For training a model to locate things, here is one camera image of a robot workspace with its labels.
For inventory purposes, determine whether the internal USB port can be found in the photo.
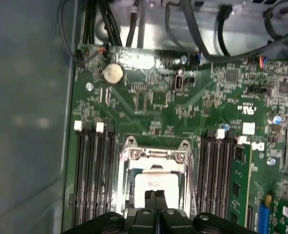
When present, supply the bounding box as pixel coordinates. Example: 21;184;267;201
173;69;185;93

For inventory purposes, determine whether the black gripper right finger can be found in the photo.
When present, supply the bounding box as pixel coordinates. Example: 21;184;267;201
156;189;259;234

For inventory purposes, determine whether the black wire bundle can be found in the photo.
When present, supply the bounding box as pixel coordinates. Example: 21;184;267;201
81;0;124;48

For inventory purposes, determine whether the black RAM slot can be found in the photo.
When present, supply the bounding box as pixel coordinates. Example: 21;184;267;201
197;136;209;213
104;123;117;214
81;123;96;220
70;120;85;225
216;129;229;217
207;129;219;215
94;121;106;217

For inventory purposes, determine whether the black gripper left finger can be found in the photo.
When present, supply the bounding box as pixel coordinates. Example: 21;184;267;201
60;190;159;234

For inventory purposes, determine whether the metal locking lever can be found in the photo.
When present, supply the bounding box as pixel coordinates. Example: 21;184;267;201
186;146;197;213

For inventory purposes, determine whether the green motherboard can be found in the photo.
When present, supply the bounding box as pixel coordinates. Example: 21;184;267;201
62;43;288;234

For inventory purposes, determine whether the CPU socket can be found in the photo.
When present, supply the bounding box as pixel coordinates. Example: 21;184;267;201
118;135;198;215

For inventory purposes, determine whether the green RAM stick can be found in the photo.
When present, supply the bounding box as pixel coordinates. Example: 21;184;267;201
231;143;253;222

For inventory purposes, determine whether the silver CPU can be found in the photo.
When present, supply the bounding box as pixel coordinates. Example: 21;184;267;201
134;170;181;210

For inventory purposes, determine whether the metal socket cover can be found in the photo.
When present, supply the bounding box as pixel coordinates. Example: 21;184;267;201
120;147;194;213

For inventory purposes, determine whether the black PC case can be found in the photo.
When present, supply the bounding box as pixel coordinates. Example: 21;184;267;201
0;0;288;234

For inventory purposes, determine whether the blue expansion slot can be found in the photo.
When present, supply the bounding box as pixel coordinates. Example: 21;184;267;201
257;194;271;234

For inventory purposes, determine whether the thin black wire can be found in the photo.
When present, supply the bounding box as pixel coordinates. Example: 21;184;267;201
58;0;77;60

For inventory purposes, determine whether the silver drive cage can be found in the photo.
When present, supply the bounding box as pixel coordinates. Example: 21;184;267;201
92;0;288;60

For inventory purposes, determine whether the silver coin battery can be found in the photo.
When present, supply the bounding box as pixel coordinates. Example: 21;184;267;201
102;63;124;85

